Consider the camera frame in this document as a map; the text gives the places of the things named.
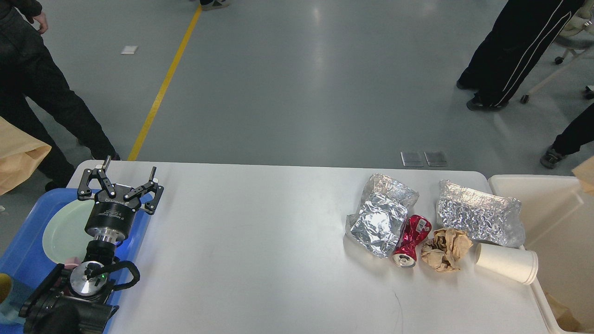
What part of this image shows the white paper cup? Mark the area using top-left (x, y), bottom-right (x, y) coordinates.
top-left (475, 243), bottom-right (539, 285)

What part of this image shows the person leg far right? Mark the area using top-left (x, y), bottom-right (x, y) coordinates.
top-left (540, 104), bottom-right (594, 169)

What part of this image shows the pink ribbed mug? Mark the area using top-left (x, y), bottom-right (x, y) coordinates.
top-left (64, 257), bottom-right (81, 270)

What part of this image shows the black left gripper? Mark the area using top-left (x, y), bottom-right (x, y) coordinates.
top-left (77, 154), bottom-right (164, 243)

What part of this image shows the floor plate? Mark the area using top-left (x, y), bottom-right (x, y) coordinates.
top-left (400, 151), bottom-right (424, 167)
top-left (424, 151), bottom-right (448, 167)

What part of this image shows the floor plate right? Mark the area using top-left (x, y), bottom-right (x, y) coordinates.
top-left (424, 151), bottom-right (448, 167)

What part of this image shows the person in striped trousers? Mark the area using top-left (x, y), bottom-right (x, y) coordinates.
top-left (457, 0), bottom-right (584, 111)

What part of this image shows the floor plate left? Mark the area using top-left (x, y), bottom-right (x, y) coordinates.
top-left (400, 151), bottom-right (424, 167)

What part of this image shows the crumpled foil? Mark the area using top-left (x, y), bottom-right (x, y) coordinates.
top-left (345, 173), bottom-right (420, 258)
top-left (436, 180), bottom-right (526, 248)

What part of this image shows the dark teal mug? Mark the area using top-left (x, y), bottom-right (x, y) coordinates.
top-left (0, 273), bottom-right (34, 325)

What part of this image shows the person bare hand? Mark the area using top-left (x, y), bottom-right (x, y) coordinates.
top-left (31, 12), bottom-right (49, 35)

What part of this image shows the crumpled foil right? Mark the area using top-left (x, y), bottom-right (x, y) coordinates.
top-left (436, 180), bottom-right (526, 248)

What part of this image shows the paper bag held by person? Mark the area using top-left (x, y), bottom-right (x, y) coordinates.
top-left (0, 118), bottom-right (51, 195)

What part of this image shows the beige plastic bin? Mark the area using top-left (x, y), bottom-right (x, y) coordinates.
top-left (489, 175), bottom-right (594, 334)

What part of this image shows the crushed red can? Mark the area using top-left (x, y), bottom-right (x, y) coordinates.
top-left (392, 214), bottom-right (432, 268)

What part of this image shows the passerby shoe top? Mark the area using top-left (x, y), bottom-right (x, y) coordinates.
top-left (199, 0), bottom-right (231, 11)

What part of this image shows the crumpled brown paper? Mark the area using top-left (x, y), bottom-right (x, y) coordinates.
top-left (421, 228), bottom-right (473, 273)

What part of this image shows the person in black left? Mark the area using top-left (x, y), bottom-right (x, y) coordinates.
top-left (0, 0), bottom-right (120, 191)

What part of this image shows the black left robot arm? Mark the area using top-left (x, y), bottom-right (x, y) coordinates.
top-left (19, 156), bottom-right (165, 334)

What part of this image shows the light green plate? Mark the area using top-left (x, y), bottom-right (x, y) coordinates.
top-left (42, 199), bottom-right (95, 264)

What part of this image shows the crumpled foil left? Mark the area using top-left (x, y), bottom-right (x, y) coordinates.
top-left (345, 173), bottom-right (420, 258)

